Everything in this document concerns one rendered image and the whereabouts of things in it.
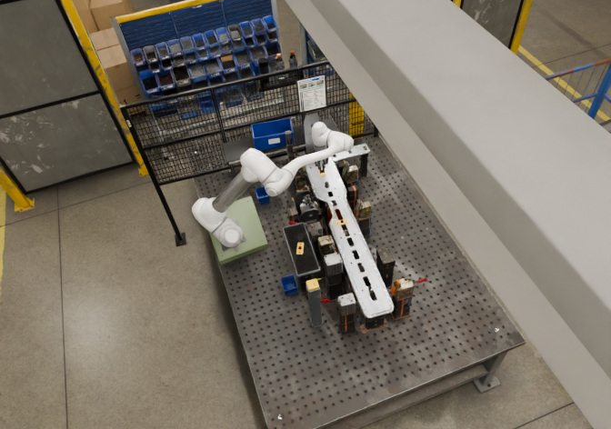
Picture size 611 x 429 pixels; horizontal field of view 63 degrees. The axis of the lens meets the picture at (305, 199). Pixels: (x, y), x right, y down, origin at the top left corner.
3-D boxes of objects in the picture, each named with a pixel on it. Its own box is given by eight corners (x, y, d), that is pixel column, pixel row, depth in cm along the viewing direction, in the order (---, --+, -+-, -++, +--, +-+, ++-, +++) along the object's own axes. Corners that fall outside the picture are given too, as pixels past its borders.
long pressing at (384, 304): (400, 310, 286) (400, 308, 285) (363, 320, 283) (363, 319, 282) (329, 153, 375) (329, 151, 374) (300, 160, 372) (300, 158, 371)
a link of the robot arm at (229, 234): (230, 251, 343) (233, 254, 321) (211, 234, 340) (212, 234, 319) (246, 234, 345) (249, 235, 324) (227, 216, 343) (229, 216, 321)
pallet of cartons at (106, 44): (155, 114, 578) (125, 34, 499) (86, 137, 560) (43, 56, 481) (135, 63, 653) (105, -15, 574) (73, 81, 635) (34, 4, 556)
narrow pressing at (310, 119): (320, 148, 377) (318, 113, 351) (306, 152, 376) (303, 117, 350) (320, 147, 377) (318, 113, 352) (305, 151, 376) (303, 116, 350)
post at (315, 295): (324, 324, 314) (321, 289, 281) (313, 328, 314) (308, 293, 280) (320, 314, 319) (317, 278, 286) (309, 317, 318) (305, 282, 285)
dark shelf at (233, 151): (341, 137, 383) (340, 134, 381) (226, 164, 372) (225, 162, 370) (332, 120, 397) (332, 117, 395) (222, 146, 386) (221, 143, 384)
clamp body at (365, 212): (373, 238, 356) (375, 207, 330) (356, 243, 355) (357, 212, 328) (368, 228, 362) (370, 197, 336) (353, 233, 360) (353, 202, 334)
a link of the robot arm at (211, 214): (207, 237, 331) (183, 215, 328) (219, 224, 343) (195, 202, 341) (271, 176, 283) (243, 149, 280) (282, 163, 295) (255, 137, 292)
